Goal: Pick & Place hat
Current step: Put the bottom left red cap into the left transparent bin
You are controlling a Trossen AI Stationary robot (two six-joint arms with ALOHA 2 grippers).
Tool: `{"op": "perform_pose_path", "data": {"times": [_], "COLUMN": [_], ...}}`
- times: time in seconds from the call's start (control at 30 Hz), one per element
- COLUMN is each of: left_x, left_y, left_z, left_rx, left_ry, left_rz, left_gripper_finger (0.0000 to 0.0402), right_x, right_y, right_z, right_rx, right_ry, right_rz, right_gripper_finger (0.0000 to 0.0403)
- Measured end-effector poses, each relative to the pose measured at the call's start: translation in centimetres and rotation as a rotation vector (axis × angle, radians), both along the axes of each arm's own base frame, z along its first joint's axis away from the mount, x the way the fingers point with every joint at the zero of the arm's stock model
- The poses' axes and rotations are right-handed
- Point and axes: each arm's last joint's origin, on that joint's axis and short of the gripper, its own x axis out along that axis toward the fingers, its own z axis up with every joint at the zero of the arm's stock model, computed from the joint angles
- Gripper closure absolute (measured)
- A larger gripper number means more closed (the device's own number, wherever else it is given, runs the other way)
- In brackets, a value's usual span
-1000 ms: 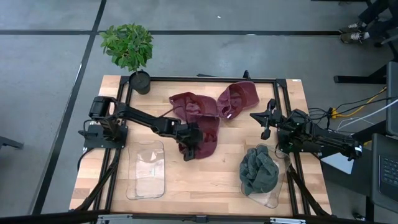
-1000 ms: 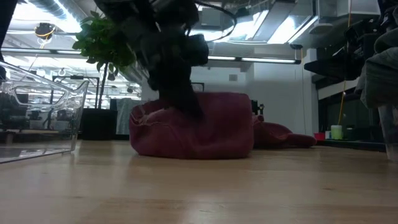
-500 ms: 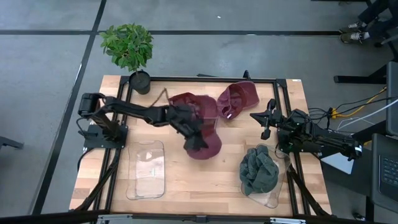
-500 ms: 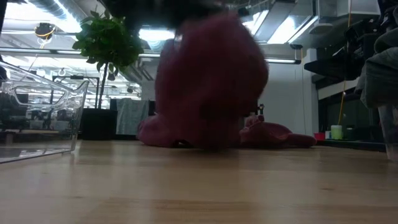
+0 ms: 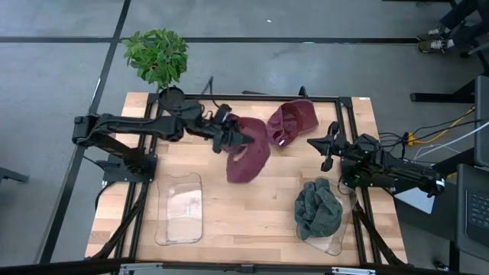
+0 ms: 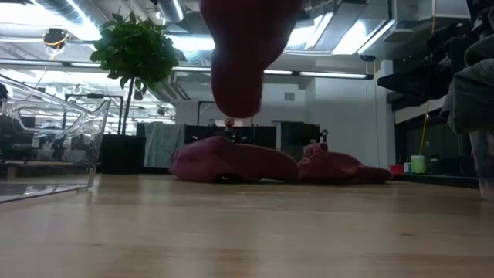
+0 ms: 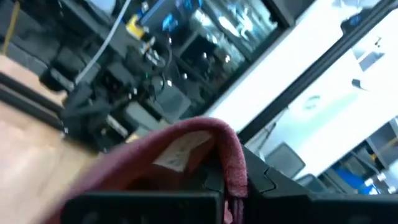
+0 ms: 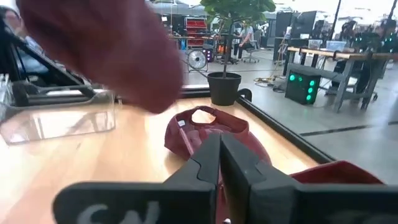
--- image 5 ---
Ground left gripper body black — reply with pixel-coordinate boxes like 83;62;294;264
209;114;232;154

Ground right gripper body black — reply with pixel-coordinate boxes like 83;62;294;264
321;121;349;173

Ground maroon baseball cap white tag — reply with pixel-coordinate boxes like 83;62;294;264
266;99;320;148

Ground clear plastic bin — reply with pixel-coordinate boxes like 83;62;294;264
154;171;204;246
294;176;360;257

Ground white paper sheet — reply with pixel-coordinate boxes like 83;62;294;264
393;186;436;215

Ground green potted plant black pot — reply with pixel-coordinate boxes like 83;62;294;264
121;28;190;112

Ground black desk foot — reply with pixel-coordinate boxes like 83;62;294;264
410;78;478;104

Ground black desk leg bar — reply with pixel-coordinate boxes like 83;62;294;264
435;147;477;173

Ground person's shoe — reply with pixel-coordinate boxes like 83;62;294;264
416;24;452;41
417;37;455;53

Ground dark laptop computer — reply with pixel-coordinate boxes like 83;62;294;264
456;163;489;264

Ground person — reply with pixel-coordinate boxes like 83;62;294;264
416;0;489;58

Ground black crossbar silver brackets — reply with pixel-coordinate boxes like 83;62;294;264
0;257;489;275

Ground dark chair leg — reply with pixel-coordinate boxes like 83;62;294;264
0;167;31;185

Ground black aluminium table frame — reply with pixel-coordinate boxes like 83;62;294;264
86;86;408;267

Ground black cable bundle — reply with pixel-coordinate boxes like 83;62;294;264
377;118;489;149

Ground yellow cable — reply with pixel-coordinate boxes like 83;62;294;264
406;106;477;147

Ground white cable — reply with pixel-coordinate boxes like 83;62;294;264
414;121;489;160

